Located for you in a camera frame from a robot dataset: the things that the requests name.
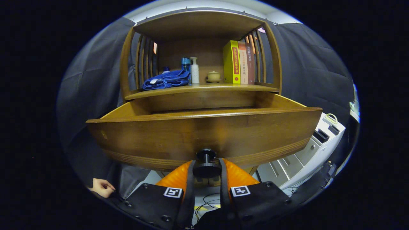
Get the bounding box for wooden cabinet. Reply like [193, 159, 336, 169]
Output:
[119, 10, 283, 187]

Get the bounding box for yellow book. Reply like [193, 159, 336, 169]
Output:
[223, 40, 241, 84]

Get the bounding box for black drawer knob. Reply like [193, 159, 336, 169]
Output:
[192, 148, 222, 179]

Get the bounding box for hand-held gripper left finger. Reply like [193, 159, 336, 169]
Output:
[118, 160, 196, 229]

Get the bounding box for blue transparent bottle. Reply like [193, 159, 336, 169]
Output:
[181, 57, 191, 84]

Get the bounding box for black cables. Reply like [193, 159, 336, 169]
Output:
[194, 192, 224, 222]

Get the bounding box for wooden countertop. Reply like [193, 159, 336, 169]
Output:
[125, 82, 281, 101]

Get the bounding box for orange and white book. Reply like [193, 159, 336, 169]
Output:
[238, 41, 249, 84]

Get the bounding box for brown book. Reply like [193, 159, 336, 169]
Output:
[245, 43, 255, 85]

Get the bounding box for wooden drawer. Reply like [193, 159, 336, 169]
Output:
[86, 93, 323, 172]

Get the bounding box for blue towel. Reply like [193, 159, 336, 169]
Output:
[143, 70, 191, 90]

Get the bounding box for white pump bottle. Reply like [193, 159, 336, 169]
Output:
[190, 57, 200, 84]

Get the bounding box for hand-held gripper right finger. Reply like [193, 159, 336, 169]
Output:
[219, 158, 293, 225]

